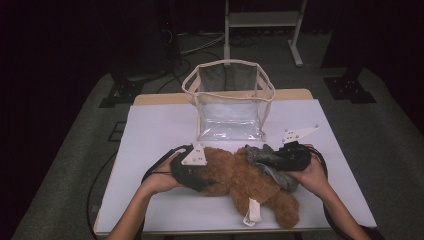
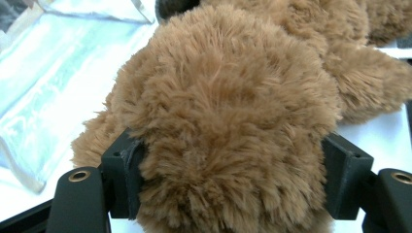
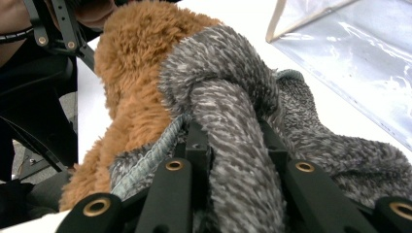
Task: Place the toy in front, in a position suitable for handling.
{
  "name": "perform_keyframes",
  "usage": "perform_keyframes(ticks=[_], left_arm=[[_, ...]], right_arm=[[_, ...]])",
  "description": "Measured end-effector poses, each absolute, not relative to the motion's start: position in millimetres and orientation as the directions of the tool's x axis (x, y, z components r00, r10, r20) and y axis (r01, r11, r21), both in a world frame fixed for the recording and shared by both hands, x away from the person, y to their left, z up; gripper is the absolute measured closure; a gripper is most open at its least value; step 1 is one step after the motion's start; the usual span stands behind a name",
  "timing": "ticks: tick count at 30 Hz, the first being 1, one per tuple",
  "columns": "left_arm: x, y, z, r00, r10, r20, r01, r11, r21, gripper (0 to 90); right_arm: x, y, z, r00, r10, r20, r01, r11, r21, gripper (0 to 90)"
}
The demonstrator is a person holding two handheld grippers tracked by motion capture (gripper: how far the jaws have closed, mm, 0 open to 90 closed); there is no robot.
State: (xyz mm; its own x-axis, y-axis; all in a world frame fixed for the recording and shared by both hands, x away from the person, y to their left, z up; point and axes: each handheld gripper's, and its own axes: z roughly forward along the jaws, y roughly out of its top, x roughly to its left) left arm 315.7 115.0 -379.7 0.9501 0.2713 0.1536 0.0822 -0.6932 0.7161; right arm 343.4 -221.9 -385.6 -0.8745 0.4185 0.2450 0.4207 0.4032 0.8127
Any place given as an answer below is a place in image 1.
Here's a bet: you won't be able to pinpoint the white metal stand frame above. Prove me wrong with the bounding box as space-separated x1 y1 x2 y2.
223 0 308 68

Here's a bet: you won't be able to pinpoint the black floor plate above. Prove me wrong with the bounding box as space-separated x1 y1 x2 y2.
108 121 128 143

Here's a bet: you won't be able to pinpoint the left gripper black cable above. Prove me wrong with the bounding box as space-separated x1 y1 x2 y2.
87 143 194 240

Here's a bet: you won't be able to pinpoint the cables on floor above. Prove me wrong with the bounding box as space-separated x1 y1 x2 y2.
156 29 228 94

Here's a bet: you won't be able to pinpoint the person's right hand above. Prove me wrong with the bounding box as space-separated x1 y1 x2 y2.
288 145 329 198

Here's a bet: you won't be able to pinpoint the clear plastic bag beige trim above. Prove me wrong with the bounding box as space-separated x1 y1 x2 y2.
181 59 276 143

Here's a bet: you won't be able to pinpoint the brown teddy bear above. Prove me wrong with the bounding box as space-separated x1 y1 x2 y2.
196 146 300 230

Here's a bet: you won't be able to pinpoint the grey fuzzy doll garment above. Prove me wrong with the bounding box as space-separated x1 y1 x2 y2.
244 143 299 193

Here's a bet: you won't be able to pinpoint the black stand with base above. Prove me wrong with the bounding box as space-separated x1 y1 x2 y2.
321 0 378 104
98 0 181 108

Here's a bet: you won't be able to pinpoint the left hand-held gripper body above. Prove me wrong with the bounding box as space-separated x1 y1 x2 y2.
170 143 208 193

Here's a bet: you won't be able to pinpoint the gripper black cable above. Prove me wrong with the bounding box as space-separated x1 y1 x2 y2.
87 143 194 240
306 146 338 238

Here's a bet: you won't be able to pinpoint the wooden table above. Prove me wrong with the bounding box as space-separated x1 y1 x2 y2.
93 88 378 236

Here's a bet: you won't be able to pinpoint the person's left hand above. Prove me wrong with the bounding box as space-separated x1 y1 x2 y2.
141 152 183 194

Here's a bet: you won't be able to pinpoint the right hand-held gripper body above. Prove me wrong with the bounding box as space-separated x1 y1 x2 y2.
276 124 320 172

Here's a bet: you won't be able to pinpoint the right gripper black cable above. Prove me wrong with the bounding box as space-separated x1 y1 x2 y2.
306 146 338 238

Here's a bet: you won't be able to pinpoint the white table cover sheet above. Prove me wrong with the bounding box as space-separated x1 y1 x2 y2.
94 98 378 234

